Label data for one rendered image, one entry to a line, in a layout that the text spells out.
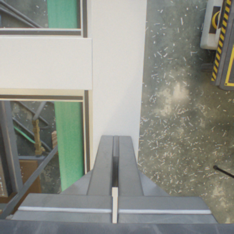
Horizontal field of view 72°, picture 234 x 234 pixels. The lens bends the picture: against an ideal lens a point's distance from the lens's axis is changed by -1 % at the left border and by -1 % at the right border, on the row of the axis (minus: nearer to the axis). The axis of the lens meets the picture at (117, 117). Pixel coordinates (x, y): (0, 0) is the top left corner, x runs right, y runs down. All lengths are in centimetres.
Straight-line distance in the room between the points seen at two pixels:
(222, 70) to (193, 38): 37
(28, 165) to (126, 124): 91
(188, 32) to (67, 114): 104
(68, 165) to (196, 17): 112
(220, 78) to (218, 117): 48
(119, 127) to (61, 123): 11
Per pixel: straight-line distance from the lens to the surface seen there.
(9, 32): 24
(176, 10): 119
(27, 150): 137
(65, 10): 23
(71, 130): 24
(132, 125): 15
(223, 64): 90
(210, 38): 109
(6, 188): 74
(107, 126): 15
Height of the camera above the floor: 108
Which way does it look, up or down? 75 degrees down
